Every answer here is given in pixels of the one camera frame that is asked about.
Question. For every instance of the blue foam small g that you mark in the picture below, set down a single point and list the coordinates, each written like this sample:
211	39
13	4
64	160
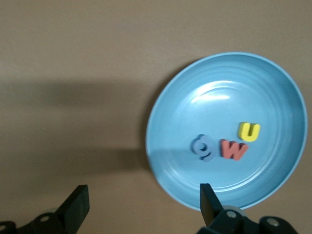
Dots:
210	152

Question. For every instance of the red foam small w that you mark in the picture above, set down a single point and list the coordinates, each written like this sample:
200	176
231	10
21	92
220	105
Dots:
228	151

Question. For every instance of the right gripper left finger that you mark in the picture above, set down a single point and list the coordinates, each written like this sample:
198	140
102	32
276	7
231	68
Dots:
73	212

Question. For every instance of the blue round plate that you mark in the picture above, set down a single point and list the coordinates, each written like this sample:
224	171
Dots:
243	173

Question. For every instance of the yellow foam small n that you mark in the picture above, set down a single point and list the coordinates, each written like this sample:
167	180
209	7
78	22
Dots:
244	134

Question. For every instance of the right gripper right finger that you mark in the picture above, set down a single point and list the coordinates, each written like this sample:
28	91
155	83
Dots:
209	209

